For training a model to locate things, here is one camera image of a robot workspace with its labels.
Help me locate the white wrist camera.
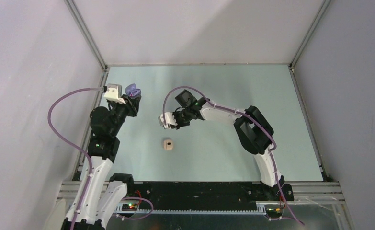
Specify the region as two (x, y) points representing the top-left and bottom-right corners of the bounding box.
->
(158, 112), (177, 129)
(103, 84), (126, 104)

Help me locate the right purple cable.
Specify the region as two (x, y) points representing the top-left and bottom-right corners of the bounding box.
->
(162, 86), (305, 227)

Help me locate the left circuit board with LEDs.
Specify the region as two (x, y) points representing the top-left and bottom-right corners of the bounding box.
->
(121, 203), (139, 212)

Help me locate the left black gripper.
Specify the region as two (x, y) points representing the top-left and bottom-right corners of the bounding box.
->
(108, 94), (140, 137)

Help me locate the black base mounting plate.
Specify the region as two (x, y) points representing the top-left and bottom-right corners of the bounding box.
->
(126, 182), (294, 211)

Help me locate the right circuit board with LEDs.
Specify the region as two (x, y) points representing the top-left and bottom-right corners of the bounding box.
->
(265, 208), (284, 219)

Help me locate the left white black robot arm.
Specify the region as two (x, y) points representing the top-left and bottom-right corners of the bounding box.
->
(61, 94), (142, 230)

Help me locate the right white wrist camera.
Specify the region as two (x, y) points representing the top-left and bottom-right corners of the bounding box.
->
(158, 112), (177, 129)

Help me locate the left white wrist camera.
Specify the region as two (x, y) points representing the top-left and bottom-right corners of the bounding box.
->
(103, 84), (126, 104)

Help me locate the beige earbud charging case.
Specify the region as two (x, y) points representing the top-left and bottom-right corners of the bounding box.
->
(163, 139), (174, 151)

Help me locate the purple earbud charging case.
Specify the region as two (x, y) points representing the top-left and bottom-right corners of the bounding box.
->
(125, 83), (141, 96)

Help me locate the circuit board with leds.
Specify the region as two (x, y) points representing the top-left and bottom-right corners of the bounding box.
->
(121, 203), (139, 212)
(265, 208), (284, 219)

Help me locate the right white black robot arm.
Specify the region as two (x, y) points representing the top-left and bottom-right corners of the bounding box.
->
(159, 86), (285, 200)

